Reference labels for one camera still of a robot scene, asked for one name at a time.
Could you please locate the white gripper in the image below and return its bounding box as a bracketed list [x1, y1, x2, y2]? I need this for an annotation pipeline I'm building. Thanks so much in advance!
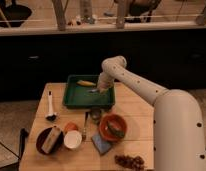
[97, 72, 114, 93]

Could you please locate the grey towel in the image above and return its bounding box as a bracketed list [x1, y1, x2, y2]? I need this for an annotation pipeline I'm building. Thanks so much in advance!
[88, 88, 99, 93]

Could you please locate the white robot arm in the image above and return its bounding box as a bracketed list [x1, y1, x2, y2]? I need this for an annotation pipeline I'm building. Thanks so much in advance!
[97, 56, 206, 171]

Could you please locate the green plastic tray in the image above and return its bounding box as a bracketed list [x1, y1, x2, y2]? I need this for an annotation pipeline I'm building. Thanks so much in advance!
[63, 75, 115, 109]

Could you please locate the yellow banana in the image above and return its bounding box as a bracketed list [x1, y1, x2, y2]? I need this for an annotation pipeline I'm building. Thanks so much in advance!
[77, 80, 96, 87]

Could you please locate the small metal cup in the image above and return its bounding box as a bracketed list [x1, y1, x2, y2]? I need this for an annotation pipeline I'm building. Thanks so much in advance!
[90, 109, 102, 124]

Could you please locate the orange bowl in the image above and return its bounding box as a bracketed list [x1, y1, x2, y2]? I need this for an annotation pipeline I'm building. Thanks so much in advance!
[99, 114, 127, 142]

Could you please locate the green vegetable in bowl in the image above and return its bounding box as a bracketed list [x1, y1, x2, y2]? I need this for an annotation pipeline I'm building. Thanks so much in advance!
[107, 121, 125, 138]

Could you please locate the orange fruit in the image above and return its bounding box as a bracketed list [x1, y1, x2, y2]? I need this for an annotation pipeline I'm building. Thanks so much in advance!
[64, 122, 78, 133]

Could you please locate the white cup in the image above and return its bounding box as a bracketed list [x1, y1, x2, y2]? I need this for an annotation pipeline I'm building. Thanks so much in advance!
[64, 130, 82, 150]

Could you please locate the wooden block brush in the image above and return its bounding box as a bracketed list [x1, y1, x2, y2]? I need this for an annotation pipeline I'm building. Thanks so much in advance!
[41, 127, 62, 154]

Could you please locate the dark round bowl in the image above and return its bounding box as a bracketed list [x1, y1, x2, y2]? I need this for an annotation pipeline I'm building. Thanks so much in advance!
[36, 127, 64, 155]

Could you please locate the knife with wooden handle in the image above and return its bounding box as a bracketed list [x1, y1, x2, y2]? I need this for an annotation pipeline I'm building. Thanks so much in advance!
[82, 112, 89, 141]

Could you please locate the white handled ladle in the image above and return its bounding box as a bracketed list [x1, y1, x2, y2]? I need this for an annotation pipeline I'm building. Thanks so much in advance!
[46, 91, 57, 121]

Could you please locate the black table side handle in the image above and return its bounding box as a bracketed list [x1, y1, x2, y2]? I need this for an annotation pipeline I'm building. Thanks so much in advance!
[19, 129, 29, 158]

